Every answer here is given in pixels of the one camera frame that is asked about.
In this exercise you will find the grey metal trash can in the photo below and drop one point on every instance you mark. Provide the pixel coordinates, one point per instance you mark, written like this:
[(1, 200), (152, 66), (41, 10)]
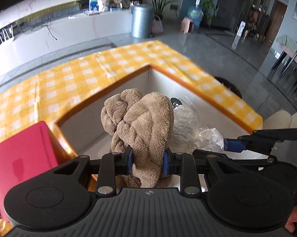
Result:
[(142, 21)]

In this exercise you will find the clear plastic bag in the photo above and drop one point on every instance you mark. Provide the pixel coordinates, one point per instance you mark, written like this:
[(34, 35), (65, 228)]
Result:
[(189, 133)]

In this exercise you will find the yellow checkered tablecloth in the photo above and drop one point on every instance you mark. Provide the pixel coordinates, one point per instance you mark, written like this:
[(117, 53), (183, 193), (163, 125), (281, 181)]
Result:
[(51, 94)]

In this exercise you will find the white marble tv bench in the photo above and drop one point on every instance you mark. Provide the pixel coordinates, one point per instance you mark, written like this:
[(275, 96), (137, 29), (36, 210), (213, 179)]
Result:
[(60, 34)]

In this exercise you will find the blue water jug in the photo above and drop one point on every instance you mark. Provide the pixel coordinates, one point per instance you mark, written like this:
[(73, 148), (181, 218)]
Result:
[(196, 14)]

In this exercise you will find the teddy bear figure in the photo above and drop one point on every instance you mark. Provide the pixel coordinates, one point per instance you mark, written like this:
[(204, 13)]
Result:
[(103, 5)]

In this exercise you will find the red square box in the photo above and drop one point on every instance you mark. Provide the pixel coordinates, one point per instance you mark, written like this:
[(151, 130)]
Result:
[(27, 154)]

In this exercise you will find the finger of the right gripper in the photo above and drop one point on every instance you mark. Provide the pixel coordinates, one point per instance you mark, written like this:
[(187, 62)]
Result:
[(260, 141)]

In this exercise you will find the potted floor plant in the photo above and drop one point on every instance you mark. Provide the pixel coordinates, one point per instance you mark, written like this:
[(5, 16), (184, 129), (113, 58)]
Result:
[(158, 8)]

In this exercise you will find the person's right hand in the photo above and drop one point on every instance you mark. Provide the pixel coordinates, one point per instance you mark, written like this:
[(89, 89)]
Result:
[(292, 219)]

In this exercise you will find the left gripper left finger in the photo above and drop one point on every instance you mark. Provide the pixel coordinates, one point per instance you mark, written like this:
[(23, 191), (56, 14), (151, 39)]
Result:
[(108, 167)]

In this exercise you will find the orange cardboard box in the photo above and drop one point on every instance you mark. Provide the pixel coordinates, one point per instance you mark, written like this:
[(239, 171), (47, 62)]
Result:
[(83, 131)]

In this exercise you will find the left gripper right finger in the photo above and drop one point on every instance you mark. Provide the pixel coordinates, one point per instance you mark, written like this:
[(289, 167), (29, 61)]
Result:
[(183, 165)]

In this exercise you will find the white wifi router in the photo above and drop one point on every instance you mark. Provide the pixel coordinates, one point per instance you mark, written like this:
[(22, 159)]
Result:
[(7, 34)]

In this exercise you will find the brown braided plush towel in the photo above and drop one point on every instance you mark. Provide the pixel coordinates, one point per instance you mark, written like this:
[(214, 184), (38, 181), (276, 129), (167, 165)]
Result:
[(145, 123)]

